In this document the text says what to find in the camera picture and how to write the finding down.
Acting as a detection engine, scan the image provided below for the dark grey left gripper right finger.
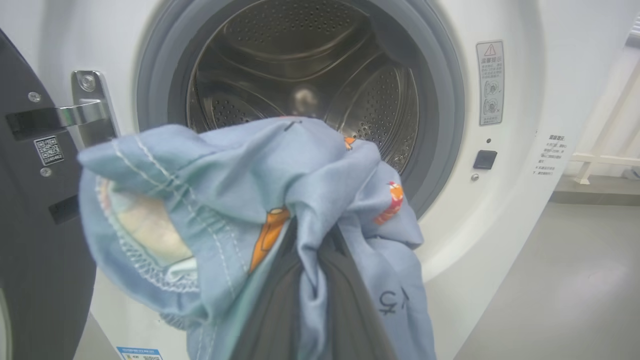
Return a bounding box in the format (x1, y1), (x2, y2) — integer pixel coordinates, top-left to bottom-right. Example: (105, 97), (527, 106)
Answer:
(318, 227), (401, 360)

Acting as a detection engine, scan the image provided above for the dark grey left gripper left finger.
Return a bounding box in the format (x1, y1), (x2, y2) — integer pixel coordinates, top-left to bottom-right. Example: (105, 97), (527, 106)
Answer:
(229, 220), (313, 360)

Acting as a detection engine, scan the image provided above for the blue printed garment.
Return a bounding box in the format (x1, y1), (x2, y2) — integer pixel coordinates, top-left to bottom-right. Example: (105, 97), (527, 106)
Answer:
(77, 116), (439, 360)

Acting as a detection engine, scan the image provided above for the dark round washing machine door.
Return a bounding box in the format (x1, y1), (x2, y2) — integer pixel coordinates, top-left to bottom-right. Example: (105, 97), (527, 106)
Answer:
(0, 27), (99, 360)

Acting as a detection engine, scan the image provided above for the white washing machine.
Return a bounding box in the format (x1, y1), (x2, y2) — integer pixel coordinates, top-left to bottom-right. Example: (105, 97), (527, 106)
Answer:
(0, 0), (640, 360)

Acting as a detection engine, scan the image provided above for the grey rubber door gasket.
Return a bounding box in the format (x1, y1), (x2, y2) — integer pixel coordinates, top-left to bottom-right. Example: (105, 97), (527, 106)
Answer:
(135, 0), (466, 219)

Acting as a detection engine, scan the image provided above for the steel washing machine drum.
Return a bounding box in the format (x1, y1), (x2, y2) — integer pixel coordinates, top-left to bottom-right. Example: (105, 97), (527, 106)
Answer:
(186, 0), (421, 174)

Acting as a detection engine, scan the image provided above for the chrome door hinge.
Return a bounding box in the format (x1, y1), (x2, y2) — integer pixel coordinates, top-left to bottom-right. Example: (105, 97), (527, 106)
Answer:
(5, 69), (121, 149)

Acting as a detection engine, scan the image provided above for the blue energy label sticker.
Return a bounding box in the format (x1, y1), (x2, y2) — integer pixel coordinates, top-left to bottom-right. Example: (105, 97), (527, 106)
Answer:
(116, 346), (164, 360)

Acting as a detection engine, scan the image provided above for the grey warning sticker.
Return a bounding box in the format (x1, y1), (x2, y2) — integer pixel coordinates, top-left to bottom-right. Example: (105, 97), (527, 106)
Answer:
(475, 40), (506, 127)

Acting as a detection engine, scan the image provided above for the white QR code sticker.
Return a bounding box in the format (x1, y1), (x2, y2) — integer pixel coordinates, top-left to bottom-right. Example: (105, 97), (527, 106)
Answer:
(33, 135), (65, 167)

